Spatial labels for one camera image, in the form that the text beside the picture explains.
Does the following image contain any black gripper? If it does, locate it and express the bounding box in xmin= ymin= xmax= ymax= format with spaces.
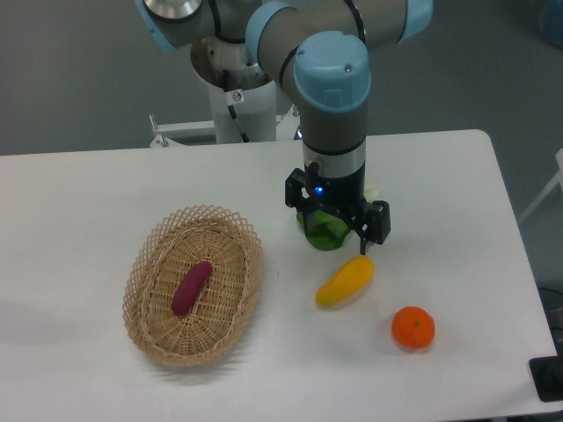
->
xmin=285 ymin=164 xmax=391 ymax=255

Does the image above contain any purple sweet potato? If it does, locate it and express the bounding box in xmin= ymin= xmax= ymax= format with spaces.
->
xmin=171 ymin=261 xmax=212 ymax=316

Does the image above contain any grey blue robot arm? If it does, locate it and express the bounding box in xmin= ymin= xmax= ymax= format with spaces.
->
xmin=136 ymin=1 xmax=434 ymax=245

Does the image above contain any oval wicker basket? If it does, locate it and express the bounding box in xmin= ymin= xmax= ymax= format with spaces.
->
xmin=123 ymin=205 xmax=262 ymax=367

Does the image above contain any green bok choy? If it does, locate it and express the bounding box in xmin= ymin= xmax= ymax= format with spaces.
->
xmin=296 ymin=180 xmax=381 ymax=251

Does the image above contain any yellow mango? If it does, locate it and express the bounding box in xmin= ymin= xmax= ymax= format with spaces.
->
xmin=315 ymin=255 xmax=376 ymax=309

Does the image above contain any orange mandarin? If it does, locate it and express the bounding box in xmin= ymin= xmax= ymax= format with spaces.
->
xmin=391 ymin=306 xmax=435 ymax=349

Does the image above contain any black device at table edge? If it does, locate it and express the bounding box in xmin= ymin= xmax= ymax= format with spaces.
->
xmin=529 ymin=356 xmax=562 ymax=403

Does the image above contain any blue object top right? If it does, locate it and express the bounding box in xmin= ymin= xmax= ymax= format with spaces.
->
xmin=539 ymin=0 xmax=563 ymax=48

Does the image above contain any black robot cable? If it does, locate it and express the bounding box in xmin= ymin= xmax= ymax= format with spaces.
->
xmin=222 ymin=69 xmax=252 ymax=144

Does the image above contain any white frame at right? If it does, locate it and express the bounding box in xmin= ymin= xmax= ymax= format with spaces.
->
xmin=517 ymin=149 xmax=563 ymax=226

